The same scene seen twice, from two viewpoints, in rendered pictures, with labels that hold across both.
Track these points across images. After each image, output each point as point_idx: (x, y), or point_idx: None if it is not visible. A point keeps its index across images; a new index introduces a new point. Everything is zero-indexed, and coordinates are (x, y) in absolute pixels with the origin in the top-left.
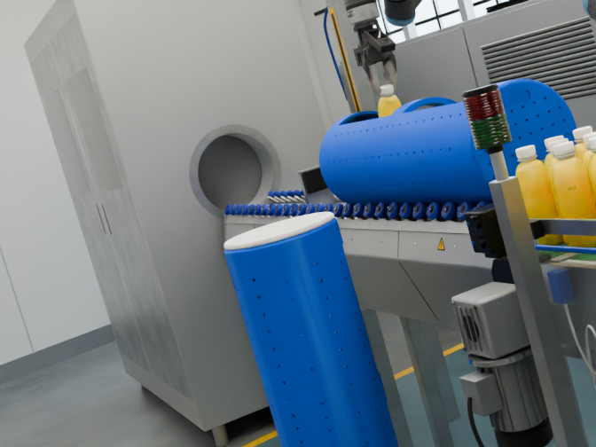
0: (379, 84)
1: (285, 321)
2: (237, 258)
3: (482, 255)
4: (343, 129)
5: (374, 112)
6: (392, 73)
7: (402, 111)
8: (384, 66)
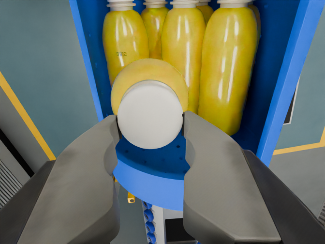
0: (190, 124)
1: None
2: None
3: None
4: (283, 110)
5: (157, 174)
6: (82, 157)
7: None
8: (112, 217)
